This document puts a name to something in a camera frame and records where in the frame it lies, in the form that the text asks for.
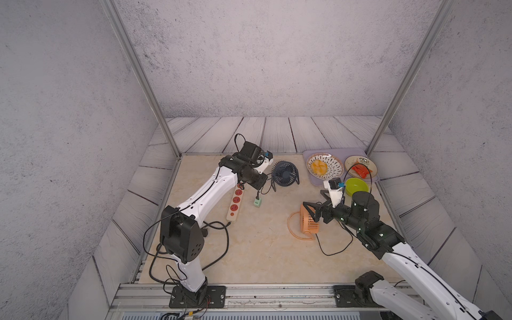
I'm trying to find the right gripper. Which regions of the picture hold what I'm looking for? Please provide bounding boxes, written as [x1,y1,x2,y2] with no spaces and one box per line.
[303,191,366,235]

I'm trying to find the orange desk fan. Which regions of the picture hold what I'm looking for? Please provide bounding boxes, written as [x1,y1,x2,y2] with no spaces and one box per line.
[287,205,319,241]

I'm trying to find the orange fan black cable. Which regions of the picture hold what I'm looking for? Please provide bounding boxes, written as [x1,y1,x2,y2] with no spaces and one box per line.
[315,223,355,257]

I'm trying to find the beige power strip red sockets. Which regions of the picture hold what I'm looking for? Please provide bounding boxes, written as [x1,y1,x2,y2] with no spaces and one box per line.
[226,184,244,222]

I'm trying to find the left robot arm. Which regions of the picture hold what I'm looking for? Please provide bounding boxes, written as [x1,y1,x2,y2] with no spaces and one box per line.
[160,141,273,293]

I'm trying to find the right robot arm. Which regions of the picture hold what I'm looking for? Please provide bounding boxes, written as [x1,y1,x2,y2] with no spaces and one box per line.
[303,190,500,319]

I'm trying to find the black desk fan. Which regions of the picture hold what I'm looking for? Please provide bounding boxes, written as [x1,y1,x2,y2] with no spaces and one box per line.
[271,161,300,187]

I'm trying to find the green bowl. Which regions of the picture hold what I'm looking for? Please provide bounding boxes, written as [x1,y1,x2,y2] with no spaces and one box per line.
[345,177,370,197]

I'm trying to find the patterned bowl with yellow food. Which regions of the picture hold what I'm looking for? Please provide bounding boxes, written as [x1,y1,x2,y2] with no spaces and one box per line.
[306,153,345,181]

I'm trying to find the plate with red food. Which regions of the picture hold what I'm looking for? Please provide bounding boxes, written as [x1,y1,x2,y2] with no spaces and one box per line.
[344,155,378,180]

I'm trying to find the purple tray mat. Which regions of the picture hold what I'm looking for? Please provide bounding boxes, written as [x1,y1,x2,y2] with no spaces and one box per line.
[303,147,380,187]

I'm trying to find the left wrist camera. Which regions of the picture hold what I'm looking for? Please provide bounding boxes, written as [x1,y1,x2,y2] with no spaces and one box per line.
[255,151,273,173]

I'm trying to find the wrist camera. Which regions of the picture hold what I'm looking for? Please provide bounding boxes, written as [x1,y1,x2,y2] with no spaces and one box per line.
[255,151,273,173]
[327,177,345,208]

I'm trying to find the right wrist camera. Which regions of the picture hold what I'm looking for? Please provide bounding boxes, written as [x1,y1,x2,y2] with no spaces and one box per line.
[327,177,345,208]

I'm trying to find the black power strip cable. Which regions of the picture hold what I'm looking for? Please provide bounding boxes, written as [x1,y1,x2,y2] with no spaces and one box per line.
[199,219,233,272]

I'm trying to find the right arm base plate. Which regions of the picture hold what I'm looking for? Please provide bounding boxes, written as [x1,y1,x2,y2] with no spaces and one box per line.
[333,285,380,308]

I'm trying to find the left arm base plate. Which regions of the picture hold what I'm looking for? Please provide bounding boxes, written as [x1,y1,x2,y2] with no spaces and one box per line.
[169,285,227,309]

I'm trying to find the aluminium front rail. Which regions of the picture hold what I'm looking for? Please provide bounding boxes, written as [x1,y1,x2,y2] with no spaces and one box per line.
[107,284,396,319]

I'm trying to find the left aluminium frame post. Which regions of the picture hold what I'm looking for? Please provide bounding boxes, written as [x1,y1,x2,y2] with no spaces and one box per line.
[100,0,182,159]

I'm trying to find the aluminium frame post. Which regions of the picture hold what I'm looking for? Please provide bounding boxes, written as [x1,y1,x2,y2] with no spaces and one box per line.
[100,0,182,159]
[365,0,454,156]

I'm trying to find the right aluminium frame post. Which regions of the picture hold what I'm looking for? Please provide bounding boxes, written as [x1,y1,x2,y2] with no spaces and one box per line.
[365,0,454,156]

